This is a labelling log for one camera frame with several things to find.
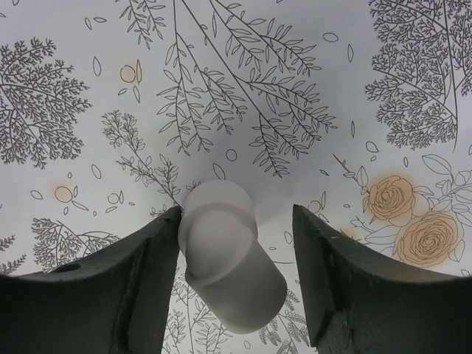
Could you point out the floral table mat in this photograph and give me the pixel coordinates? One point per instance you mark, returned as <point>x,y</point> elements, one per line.
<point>109,108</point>

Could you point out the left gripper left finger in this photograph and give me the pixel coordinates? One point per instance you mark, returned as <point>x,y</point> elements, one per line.
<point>115,300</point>

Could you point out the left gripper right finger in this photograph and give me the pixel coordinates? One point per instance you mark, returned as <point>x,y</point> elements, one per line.
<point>357,300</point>

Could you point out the white pipe elbow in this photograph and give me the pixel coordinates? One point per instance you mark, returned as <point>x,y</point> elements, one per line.
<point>226,265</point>

